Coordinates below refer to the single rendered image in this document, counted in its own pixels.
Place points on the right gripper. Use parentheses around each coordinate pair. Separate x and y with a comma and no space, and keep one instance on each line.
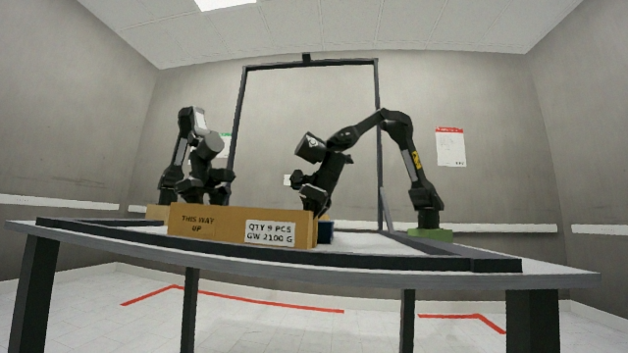
(189,188)

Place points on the dark grey metal frame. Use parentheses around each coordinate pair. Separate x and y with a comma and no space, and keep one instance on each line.
(382,200)

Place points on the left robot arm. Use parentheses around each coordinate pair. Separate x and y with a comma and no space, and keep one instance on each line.
(400,129)

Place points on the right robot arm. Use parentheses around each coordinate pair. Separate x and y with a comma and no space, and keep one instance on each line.
(208,149)

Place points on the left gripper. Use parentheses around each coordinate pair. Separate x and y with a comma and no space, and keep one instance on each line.
(326,180)

